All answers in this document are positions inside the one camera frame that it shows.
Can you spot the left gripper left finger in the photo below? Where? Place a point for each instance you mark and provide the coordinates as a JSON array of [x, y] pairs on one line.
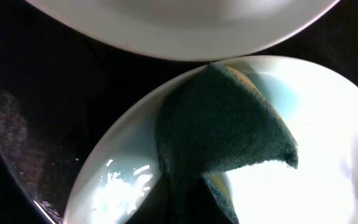
[[155, 209]]

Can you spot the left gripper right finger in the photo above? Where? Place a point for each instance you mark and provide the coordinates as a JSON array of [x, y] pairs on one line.
[[211, 205]]

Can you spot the green yellow sponge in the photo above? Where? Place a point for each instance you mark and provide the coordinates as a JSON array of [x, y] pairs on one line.
[[216, 122]]

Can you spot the mint plate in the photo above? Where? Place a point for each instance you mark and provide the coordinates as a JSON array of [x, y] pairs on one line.
[[320, 108], [187, 30]]

